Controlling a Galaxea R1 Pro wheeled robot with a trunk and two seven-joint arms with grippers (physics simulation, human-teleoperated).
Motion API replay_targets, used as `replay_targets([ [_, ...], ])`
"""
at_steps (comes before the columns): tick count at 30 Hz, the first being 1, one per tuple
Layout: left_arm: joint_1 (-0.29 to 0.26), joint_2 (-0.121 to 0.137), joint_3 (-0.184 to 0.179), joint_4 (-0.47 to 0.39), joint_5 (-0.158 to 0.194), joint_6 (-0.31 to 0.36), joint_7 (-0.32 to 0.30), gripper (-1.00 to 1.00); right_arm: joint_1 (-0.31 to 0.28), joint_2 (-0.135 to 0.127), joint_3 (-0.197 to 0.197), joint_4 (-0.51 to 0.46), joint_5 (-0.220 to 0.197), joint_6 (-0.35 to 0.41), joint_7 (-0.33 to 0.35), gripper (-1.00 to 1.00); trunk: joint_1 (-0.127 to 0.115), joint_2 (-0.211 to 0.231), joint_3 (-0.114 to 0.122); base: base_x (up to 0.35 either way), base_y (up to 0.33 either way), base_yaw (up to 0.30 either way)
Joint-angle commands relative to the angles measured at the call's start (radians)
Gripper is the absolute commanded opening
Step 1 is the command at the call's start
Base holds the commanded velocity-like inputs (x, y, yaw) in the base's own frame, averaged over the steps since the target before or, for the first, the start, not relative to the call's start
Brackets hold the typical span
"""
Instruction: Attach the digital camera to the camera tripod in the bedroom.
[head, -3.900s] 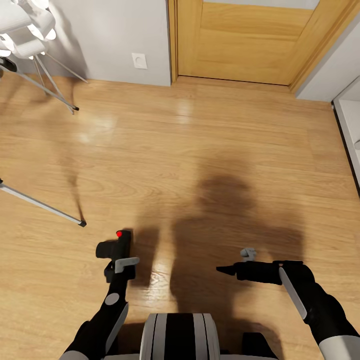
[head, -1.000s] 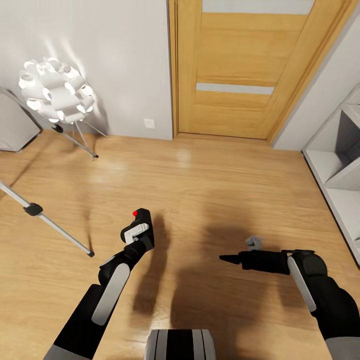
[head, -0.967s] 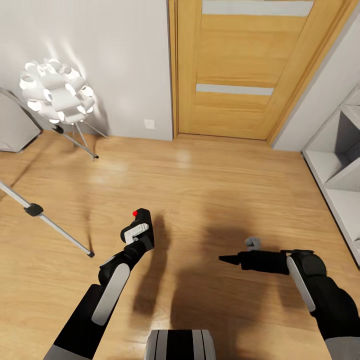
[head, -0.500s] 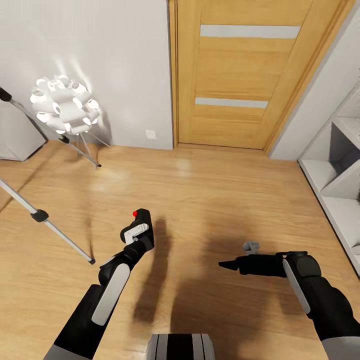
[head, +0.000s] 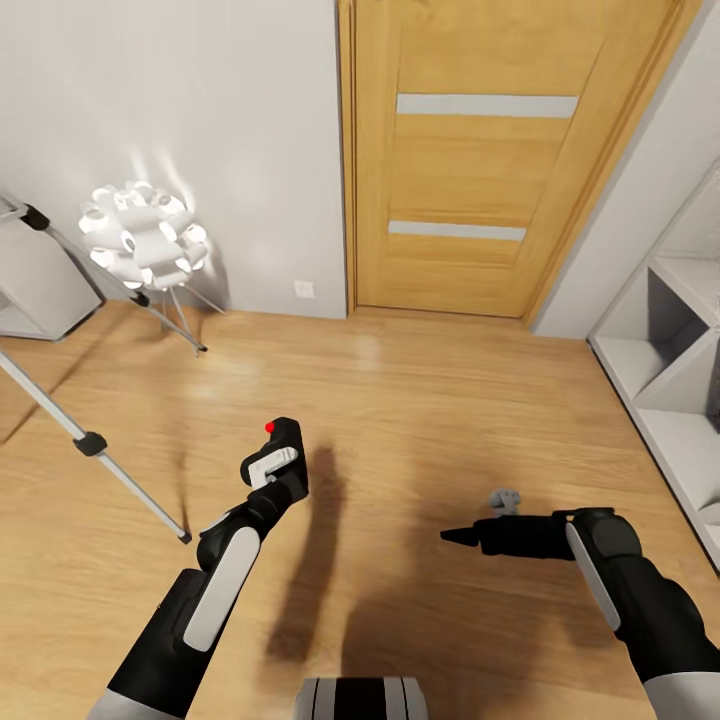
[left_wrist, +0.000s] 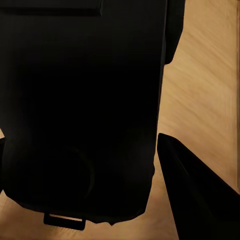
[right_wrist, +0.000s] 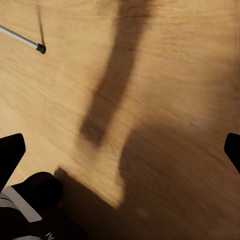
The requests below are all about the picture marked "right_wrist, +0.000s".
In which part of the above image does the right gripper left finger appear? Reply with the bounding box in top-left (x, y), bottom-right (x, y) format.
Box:
top-left (0, 133), bottom-right (26, 193)

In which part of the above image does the camera tripod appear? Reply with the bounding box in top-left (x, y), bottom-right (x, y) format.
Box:
top-left (0, 25), bottom-right (46, 54)

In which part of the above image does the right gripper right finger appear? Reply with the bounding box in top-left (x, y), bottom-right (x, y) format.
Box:
top-left (224, 133), bottom-right (240, 173)

